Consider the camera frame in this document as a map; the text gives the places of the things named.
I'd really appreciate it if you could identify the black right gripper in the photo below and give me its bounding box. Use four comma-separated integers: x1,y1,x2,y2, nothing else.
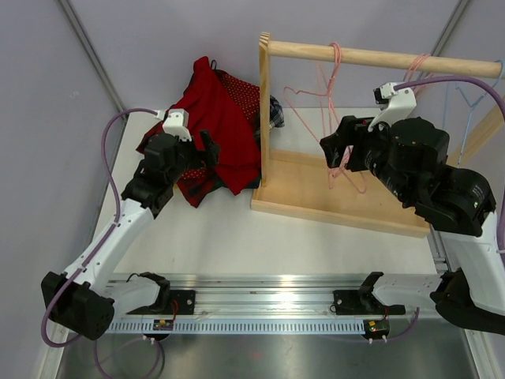
320,113,415,203

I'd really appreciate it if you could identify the pink hanger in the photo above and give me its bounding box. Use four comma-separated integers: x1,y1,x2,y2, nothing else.
279,63,332,156
410,53,435,99
402,54,431,82
316,42,367,194

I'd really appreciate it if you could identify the red black plaid skirt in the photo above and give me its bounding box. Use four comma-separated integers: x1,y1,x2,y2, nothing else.
136,122,222,208

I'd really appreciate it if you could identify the plain red skirt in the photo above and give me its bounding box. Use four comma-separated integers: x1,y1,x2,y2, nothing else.
161,56,262,196

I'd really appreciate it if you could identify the red polka dot skirt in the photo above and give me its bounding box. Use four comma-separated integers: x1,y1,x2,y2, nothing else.
177,70,262,182

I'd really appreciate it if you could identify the light blue wire hanger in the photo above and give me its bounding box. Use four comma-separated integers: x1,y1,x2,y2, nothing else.
443,59,504,167

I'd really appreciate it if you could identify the navy white plaid skirt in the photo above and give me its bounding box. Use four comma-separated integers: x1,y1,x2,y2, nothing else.
252,96,285,143

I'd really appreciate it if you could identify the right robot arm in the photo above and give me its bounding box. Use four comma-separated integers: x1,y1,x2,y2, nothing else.
320,116,504,335

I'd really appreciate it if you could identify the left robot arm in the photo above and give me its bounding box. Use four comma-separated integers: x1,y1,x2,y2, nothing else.
41,130,220,347

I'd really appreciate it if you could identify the wooden clothes rack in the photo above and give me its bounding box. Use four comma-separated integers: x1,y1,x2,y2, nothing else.
251,32,504,238

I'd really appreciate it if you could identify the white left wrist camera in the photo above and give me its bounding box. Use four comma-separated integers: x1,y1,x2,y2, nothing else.
155,109,192,142

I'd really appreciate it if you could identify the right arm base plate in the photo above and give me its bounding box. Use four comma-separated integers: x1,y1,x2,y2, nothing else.
330,290,376,315

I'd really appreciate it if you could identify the aluminium mounting rail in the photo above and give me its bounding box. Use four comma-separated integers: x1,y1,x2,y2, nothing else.
103,272,439,340

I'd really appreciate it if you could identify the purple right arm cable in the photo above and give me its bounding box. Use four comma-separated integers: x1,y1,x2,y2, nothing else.
394,76,505,253

